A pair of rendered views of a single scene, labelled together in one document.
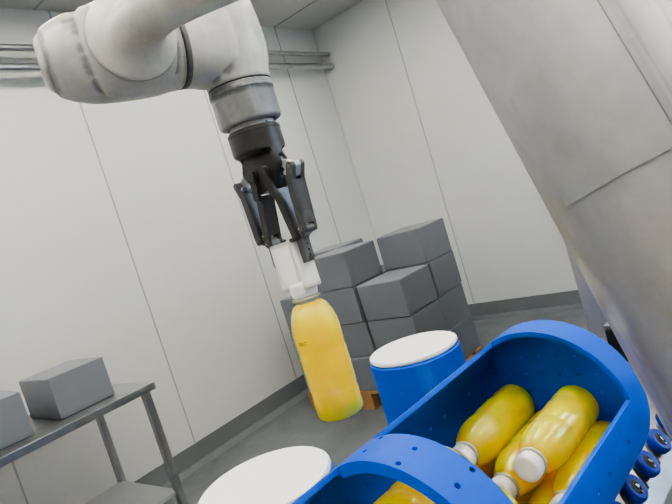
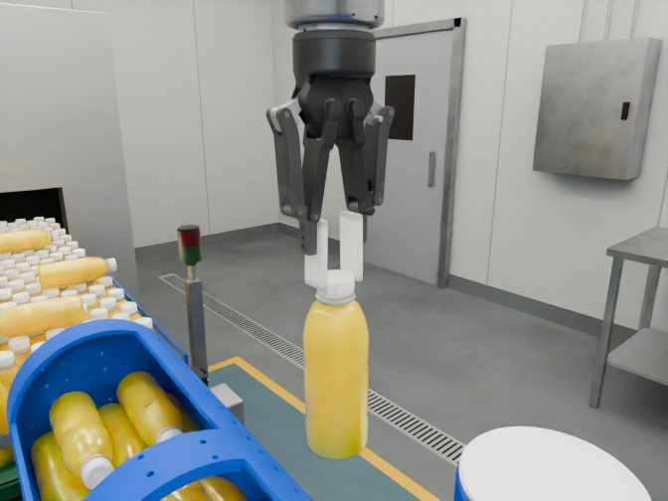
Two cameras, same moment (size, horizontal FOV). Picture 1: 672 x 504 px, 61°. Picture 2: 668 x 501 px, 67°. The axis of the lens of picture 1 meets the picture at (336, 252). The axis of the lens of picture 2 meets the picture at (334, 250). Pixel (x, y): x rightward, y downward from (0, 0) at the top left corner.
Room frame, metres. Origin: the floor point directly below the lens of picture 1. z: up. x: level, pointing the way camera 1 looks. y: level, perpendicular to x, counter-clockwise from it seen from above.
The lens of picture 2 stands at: (0.89, -0.42, 1.60)
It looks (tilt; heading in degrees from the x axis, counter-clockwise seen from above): 16 degrees down; 99
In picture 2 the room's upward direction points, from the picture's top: straight up
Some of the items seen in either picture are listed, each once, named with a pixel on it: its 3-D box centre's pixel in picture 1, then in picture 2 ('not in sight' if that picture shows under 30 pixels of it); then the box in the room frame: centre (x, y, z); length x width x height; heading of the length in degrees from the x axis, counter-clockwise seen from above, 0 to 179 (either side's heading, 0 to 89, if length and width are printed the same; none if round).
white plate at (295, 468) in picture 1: (265, 482); (550, 483); (1.12, 0.27, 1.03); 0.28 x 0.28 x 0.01
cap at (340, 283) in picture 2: (303, 287); (335, 281); (0.82, 0.06, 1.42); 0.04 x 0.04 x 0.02
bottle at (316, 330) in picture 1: (323, 353); (336, 369); (0.82, 0.06, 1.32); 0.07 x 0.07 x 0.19
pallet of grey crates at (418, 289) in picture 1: (376, 315); not in sight; (4.46, -0.16, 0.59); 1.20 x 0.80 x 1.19; 50
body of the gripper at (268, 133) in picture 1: (262, 159); (334, 85); (0.81, 0.06, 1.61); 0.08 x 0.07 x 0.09; 46
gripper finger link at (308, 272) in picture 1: (305, 263); (315, 252); (0.80, 0.05, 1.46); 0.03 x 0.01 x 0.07; 136
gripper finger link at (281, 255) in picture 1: (285, 267); (351, 246); (0.83, 0.08, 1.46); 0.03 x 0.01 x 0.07; 136
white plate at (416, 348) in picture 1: (413, 348); not in sight; (1.74, -0.14, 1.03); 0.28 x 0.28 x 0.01
